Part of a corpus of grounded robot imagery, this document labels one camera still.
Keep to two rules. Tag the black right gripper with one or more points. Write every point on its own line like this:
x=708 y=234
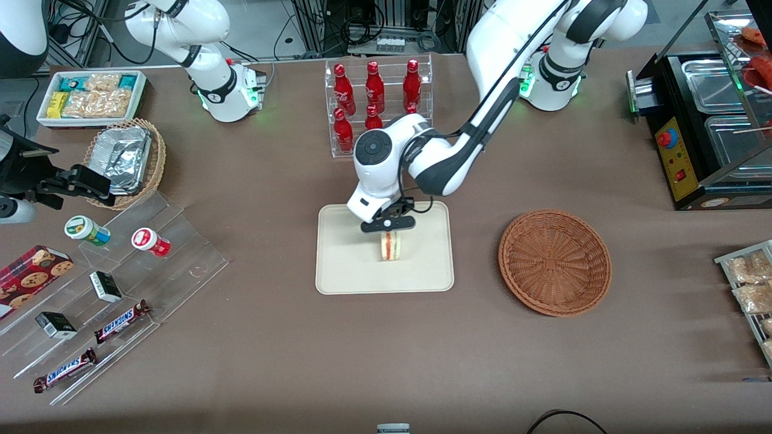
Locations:
x=37 y=179

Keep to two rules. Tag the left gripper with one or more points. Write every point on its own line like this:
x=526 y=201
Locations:
x=397 y=210

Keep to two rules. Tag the sandwich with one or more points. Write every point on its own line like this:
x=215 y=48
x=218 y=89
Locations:
x=391 y=248

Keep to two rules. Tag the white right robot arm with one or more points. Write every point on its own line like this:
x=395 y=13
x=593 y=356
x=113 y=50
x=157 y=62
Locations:
x=211 y=78

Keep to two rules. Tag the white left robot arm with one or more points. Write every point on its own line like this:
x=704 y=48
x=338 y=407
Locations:
x=500 y=36

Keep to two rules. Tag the cream plastic tray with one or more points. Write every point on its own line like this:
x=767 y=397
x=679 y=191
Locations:
x=422 y=265

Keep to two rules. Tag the white snack tray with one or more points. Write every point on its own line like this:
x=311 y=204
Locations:
x=42 y=117

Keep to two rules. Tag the light wicker basket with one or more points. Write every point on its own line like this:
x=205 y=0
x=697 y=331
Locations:
x=157 y=163

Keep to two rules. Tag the brown wicker basket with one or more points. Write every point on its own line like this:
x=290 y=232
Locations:
x=555 y=262

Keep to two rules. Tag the tray of packaged snacks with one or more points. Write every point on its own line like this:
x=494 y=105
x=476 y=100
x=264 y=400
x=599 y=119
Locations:
x=724 y=260

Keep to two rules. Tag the green lidded jar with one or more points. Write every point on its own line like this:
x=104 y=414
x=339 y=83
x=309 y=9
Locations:
x=85 y=229

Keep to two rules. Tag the silver foil wrapped pack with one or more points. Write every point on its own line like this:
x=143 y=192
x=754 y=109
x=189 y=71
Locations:
x=123 y=155

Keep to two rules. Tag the yellow snack pack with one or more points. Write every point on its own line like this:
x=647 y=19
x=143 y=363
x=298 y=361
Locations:
x=57 y=103

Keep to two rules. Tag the red lidded jar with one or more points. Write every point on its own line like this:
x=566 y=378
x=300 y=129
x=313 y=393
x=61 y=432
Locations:
x=149 y=242

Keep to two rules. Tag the teal snack pack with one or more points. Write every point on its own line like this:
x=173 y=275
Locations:
x=71 y=83
x=128 y=81

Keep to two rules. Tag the red chocolate chip cookie box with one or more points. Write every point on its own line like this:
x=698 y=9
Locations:
x=30 y=277

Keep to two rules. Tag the red bottle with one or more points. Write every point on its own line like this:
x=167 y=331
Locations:
x=373 y=119
x=342 y=84
x=412 y=78
x=412 y=108
x=344 y=129
x=374 y=81

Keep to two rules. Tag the small black carton box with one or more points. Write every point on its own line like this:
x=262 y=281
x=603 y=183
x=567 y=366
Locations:
x=55 y=325
x=105 y=287

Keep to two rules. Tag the clear acrylic stepped stand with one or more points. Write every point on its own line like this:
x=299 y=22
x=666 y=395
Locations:
x=181 y=265

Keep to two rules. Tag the Snickers chocolate bar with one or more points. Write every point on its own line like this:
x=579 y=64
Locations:
x=65 y=369
x=122 y=320

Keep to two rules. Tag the clear acrylic bottle rack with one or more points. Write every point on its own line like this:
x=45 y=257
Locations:
x=392 y=66

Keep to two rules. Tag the white power strip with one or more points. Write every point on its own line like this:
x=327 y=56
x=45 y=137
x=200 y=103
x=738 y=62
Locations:
x=391 y=43

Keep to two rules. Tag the black food warmer appliance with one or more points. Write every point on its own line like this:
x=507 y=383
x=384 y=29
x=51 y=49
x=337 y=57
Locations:
x=681 y=157

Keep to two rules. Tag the steel food pan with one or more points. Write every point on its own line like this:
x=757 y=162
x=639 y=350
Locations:
x=711 y=84
x=739 y=141

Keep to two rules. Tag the clear nut snack bag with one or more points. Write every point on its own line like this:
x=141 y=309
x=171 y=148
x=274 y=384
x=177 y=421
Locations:
x=748 y=268
x=754 y=296
x=768 y=325

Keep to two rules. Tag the red sausage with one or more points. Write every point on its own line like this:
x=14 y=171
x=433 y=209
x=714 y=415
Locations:
x=761 y=67
x=754 y=33

